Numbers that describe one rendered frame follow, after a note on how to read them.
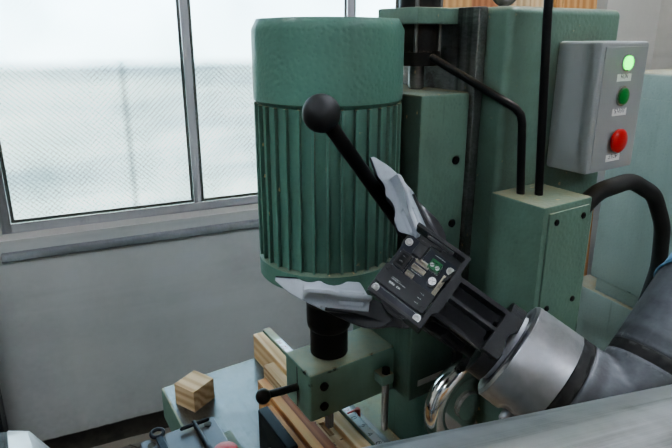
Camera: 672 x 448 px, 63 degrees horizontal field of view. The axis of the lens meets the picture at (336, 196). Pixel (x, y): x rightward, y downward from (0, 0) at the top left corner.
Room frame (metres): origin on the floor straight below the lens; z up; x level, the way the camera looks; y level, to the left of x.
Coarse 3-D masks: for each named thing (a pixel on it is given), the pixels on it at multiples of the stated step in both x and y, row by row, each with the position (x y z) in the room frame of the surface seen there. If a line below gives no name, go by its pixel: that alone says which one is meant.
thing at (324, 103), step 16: (320, 96) 0.48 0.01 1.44; (304, 112) 0.48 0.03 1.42; (320, 112) 0.47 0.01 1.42; (336, 112) 0.48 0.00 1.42; (320, 128) 0.48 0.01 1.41; (336, 128) 0.49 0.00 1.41; (336, 144) 0.50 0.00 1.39; (352, 144) 0.50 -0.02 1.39; (352, 160) 0.50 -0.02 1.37; (368, 176) 0.51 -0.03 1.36; (384, 192) 0.52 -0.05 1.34; (384, 208) 0.52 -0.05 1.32; (464, 352) 0.60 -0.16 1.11
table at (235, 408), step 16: (224, 368) 0.87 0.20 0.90; (240, 368) 0.87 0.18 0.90; (256, 368) 0.87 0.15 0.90; (224, 384) 0.82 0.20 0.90; (240, 384) 0.82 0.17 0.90; (256, 384) 0.82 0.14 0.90; (224, 400) 0.78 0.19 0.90; (240, 400) 0.78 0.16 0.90; (176, 416) 0.74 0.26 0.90; (192, 416) 0.74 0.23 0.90; (208, 416) 0.74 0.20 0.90; (224, 416) 0.74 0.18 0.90; (240, 416) 0.74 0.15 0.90; (256, 416) 0.74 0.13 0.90; (240, 432) 0.70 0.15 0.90; (256, 432) 0.70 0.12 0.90
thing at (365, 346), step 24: (360, 336) 0.70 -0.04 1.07; (288, 360) 0.65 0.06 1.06; (312, 360) 0.64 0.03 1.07; (336, 360) 0.64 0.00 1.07; (360, 360) 0.64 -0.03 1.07; (384, 360) 0.66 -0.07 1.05; (288, 384) 0.65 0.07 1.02; (312, 384) 0.60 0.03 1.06; (336, 384) 0.62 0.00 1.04; (360, 384) 0.64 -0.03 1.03; (312, 408) 0.60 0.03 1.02; (336, 408) 0.62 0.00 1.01
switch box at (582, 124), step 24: (576, 48) 0.69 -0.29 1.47; (600, 48) 0.66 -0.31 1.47; (624, 48) 0.68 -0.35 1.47; (576, 72) 0.68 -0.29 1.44; (600, 72) 0.66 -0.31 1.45; (624, 72) 0.68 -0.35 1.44; (576, 96) 0.68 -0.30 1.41; (600, 96) 0.66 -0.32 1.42; (552, 120) 0.71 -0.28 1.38; (576, 120) 0.68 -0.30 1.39; (600, 120) 0.66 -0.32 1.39; (624, 120) 0.69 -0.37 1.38; (552, 144) 0.70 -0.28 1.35; (576, 144) 0.67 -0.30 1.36; (600, 144) 0.67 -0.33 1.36; (576, 168) 0.67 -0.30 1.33; (600, 168) 0.67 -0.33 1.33
